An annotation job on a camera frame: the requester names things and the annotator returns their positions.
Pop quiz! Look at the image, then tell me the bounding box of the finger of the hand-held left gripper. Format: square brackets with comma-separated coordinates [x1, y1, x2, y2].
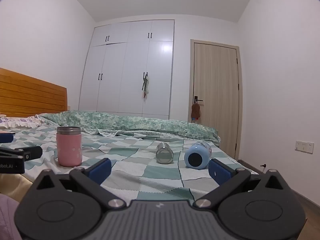
[0, 132, 14, 143]
[0, 146, 43, 161]

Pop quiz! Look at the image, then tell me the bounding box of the green floral quilt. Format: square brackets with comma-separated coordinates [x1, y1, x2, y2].
[37, 110, 221, 147]

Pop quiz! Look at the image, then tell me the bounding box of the white wall socket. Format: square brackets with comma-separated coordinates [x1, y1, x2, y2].
[294, 140, 315, 154]

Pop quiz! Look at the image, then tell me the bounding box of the wooden headboard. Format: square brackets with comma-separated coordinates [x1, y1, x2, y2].
[0, 67, 68, 118]

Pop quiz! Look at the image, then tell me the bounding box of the frilled floral pillow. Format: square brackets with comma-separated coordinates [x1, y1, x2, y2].
[0, 115, 46, 131]

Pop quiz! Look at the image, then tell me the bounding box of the brown hanging pouch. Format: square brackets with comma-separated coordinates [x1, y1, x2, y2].
[191, 103, 202, 124]

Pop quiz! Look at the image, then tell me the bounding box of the light wooden door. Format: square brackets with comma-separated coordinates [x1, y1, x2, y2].
[187, 39, 243, 161]

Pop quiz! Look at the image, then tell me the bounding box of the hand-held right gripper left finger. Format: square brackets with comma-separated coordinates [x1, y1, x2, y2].
[32, 158, 127, 209]

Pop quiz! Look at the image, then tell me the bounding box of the stainless steel cup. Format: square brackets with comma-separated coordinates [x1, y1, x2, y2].
[156, 142, 174, 165]

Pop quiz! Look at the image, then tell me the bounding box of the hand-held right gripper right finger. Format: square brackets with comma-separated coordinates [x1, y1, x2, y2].
[194, 158, 288, 208]

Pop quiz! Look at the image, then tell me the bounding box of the white wardrobe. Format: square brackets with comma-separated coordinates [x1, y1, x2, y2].
[78, 19, 175, 120]

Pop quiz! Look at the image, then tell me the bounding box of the green pendant on wardrobe handle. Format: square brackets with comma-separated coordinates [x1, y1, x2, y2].
[141, 72, 151, 101]

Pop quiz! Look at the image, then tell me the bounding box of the checkered green bed sheet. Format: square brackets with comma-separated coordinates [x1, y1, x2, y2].
[0, 124, 258, 203]

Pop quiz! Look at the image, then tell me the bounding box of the pink cup with steel rim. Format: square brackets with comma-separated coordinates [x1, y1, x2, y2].
[56, 126, 83, 167]

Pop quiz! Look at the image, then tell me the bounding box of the cream cloth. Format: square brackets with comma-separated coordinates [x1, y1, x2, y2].
[0, 173, 34, 203]

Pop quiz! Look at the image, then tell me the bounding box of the light blue cup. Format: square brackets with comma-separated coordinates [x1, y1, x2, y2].
[184, 142, 212, 169]

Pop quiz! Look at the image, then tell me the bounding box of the purple clothing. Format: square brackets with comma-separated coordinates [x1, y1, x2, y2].
[0, 194, 23, 240]

